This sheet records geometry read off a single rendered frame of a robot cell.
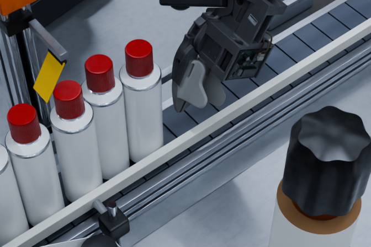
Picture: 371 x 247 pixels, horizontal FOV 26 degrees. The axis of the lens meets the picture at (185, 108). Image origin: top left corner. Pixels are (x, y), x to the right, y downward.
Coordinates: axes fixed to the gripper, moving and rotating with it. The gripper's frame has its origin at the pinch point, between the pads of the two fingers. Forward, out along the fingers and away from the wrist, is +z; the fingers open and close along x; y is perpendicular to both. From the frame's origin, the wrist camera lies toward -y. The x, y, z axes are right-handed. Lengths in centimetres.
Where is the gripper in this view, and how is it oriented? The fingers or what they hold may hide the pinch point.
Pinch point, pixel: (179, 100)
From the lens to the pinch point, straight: 109.5
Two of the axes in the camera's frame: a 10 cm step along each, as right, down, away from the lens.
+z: -3.9, 7.9, 4.7
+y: 6.2, 6.0, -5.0
